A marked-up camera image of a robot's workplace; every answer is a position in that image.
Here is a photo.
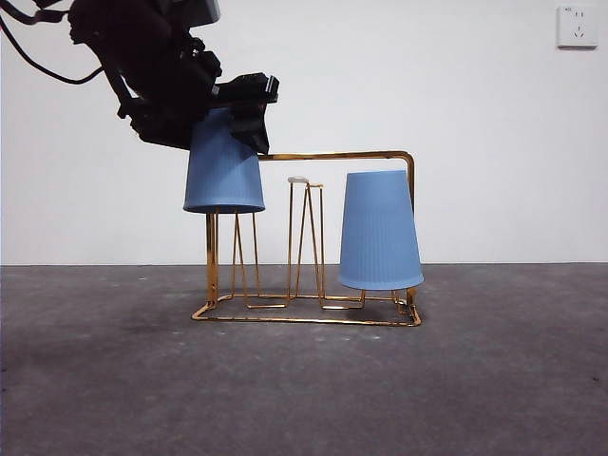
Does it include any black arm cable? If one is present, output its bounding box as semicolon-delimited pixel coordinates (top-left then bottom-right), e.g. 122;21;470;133
0;18;105;86

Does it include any gold wire cup rack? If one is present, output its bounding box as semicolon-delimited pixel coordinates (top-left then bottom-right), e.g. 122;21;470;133
190;150;423;328

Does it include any blue ribbed plastic cup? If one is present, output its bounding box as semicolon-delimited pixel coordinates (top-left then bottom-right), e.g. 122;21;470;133
337;169;424;290
182;106;266;214

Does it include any white wall socket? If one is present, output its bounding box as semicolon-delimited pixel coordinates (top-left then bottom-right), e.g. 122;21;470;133
557;4;599;49

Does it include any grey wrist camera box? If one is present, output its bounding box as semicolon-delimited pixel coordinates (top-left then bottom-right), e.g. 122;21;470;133
163;0;222;28

